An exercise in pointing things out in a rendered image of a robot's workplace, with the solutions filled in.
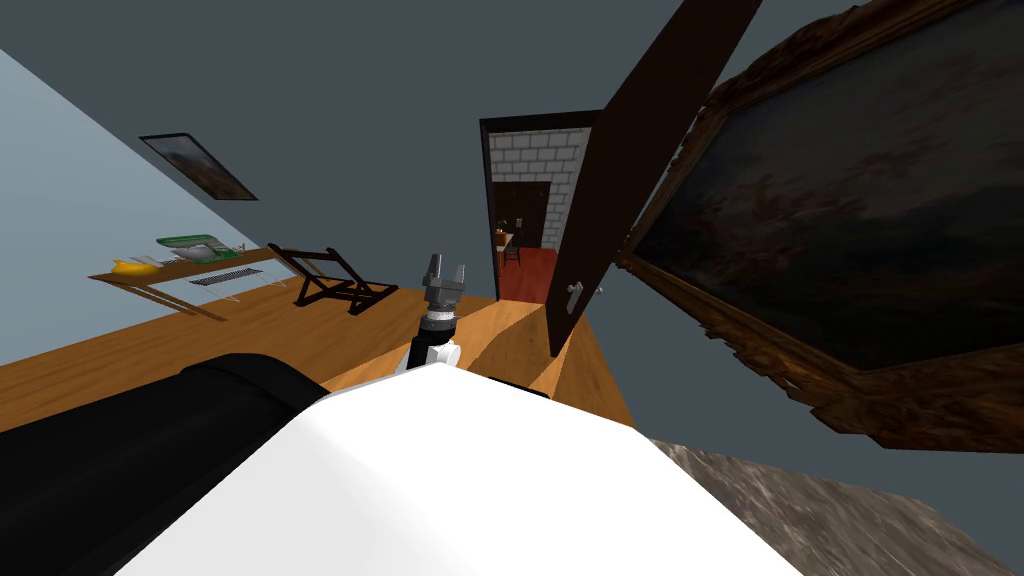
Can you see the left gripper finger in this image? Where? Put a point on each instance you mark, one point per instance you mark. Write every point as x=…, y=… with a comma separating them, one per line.
x=459, y=274
x=436, y=267

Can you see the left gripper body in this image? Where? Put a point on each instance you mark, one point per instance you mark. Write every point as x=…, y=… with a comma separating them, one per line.
x=442, y=296

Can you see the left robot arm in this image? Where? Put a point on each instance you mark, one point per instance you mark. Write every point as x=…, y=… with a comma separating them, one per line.
x=120, y=456

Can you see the dark wooden chair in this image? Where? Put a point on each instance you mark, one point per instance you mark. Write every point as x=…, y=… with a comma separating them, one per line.
x=512, y=250

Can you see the dark folding chair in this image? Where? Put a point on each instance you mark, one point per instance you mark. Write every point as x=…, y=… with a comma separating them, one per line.
x=340, y=284

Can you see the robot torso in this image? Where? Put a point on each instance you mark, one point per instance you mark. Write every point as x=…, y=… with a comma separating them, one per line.
x=448, y=480

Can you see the dark brown door leaf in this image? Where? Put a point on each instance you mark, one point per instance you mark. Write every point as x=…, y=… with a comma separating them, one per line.
x=640, y=144

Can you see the wooden table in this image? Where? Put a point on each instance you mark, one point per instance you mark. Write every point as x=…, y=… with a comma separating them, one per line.
x=180, y=272

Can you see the small dark framed picture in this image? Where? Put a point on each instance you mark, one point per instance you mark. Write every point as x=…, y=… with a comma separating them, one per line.
x=200, y=166

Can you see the large painting in brown frame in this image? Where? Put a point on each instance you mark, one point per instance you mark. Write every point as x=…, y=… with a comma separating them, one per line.
x=840, y=208

